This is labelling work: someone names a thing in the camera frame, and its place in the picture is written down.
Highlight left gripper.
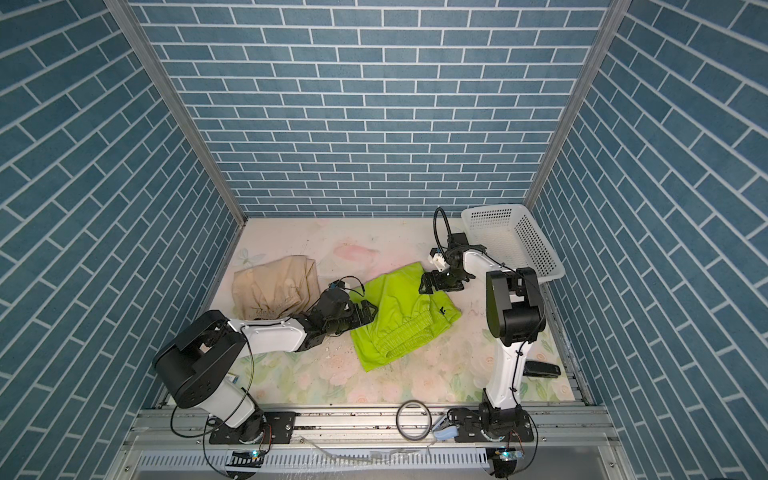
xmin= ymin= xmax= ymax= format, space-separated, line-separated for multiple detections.
xmin=324 ymin=299 xmax=381 ymax=337

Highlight beige shorts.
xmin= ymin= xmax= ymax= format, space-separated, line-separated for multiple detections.
xmin=231 ymin=255 xmax=320 ymax=320

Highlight lime green shorts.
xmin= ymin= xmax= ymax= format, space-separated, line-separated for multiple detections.
xmin=351 ymin=262 xmax=462 ymax=372

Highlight white plastic basket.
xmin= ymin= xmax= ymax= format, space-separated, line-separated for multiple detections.
xmin=461 ymin=204 xmax=565 ymax=283

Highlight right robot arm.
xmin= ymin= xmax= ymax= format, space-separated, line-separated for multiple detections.
xmin=419 ymin=233 xmax=561 ymax=426

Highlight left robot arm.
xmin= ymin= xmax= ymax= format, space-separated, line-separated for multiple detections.
xmin=153 ymin=286 xmax=378 ymax=429

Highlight small black remote device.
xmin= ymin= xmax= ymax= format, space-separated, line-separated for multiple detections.
xmin=523 ymin=360 xmax=562 ymax=379

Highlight blue white connector plug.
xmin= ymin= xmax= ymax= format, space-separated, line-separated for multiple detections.
xmin=432 ymin=425 xmax=459 ymax=442

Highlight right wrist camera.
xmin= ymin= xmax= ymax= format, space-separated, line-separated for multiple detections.
xmin=429 ymin=248 xmax=450 ymax=272

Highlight black corrugated cable hose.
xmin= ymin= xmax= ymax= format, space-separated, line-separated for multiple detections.
xmin=432 ymin=206 xmax=454 ymax=253

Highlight black coiled cable loop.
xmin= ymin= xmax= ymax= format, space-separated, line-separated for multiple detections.
xmin=395 ymin=400 xmax=434 ymax=443

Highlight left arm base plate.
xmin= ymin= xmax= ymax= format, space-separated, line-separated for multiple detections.
xmin=209 ymin=411 xmax=297 ymax=445

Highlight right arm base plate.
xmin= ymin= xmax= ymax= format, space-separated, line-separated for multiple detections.
xmin=447 ymin=405 xmax=535 ymax=443

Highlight white slotted cable duct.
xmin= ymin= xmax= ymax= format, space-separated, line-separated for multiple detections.
xmin=136 ymin=447 xmax=489 ymax=473

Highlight aluminium front rail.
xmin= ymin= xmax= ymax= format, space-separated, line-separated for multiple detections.
xmin=106 ymin=403 xmax=634 ymax=479

